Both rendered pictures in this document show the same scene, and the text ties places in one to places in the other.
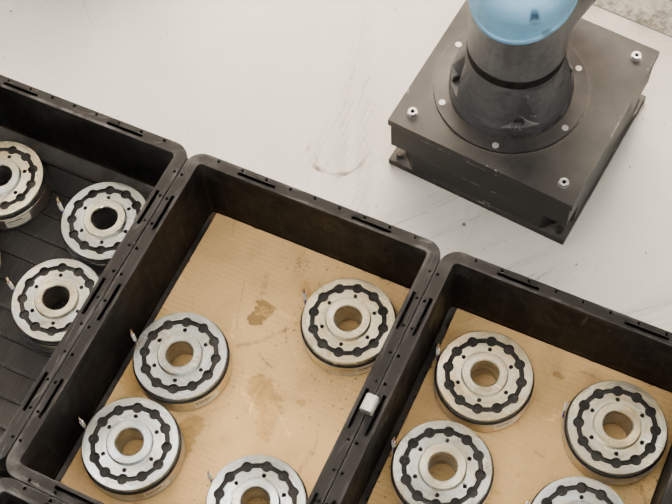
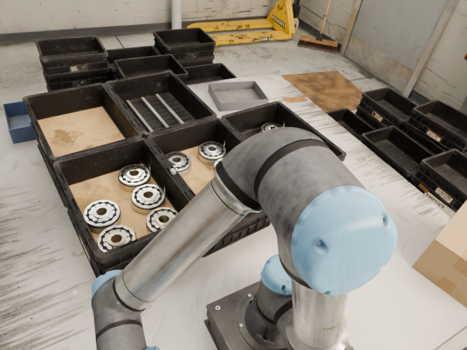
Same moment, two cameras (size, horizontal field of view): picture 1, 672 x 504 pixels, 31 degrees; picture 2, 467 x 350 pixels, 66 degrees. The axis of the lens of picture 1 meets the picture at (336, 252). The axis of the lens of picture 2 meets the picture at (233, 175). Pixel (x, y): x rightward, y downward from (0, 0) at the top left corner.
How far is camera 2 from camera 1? 1.18 m
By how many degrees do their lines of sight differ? 61
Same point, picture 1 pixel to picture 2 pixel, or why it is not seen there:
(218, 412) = (208, 173)
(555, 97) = (251, 314)
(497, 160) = (243, 293)
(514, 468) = (134, 218)
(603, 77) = not seen: outside the picture
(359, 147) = not seen: hidden behind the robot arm
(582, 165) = (220, 321)
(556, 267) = (197, 312)
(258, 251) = not seen: hidden behind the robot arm
